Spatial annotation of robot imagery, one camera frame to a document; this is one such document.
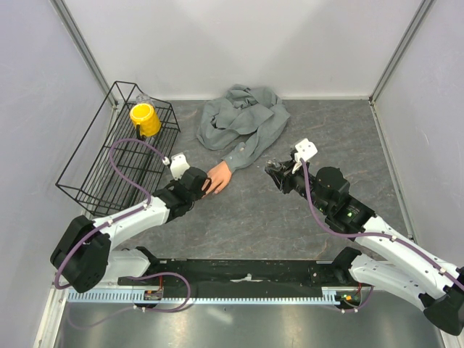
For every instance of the yellow cup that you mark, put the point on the yellow cup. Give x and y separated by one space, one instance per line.
145 120

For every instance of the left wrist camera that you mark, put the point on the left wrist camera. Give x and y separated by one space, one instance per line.
177 164

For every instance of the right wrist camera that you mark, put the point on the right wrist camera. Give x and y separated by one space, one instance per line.
304 151

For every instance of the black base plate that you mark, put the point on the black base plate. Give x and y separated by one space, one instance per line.
255 279

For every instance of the grey shirt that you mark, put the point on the grey shirt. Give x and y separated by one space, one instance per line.
257 113

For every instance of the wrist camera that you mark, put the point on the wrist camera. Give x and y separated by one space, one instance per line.
177 164
304 151

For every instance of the black wire basket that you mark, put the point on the black wire basket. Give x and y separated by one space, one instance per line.
107 166

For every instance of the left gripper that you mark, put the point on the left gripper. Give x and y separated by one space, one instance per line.
199 196

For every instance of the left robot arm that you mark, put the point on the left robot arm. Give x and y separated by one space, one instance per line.
85 254

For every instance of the mannequin hand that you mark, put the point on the mannequin hand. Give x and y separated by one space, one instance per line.
219 176

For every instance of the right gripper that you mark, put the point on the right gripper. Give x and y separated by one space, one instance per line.
283 176

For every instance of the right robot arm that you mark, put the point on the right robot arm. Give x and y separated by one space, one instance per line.
426 281

